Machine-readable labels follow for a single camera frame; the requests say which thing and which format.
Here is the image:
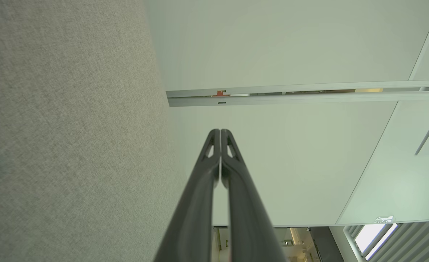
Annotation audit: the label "grey partition post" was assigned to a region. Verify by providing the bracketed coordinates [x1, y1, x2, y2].
[166, 80, 429, 107]

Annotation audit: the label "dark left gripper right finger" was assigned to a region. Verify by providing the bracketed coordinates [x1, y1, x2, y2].
[221, 129, 288, 262]

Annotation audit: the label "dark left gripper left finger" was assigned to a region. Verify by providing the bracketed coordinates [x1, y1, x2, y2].
[153, 129, 221, 262]

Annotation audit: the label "grey window blinds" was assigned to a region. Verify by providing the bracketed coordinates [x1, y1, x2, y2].
[343, 218, 429, 262]

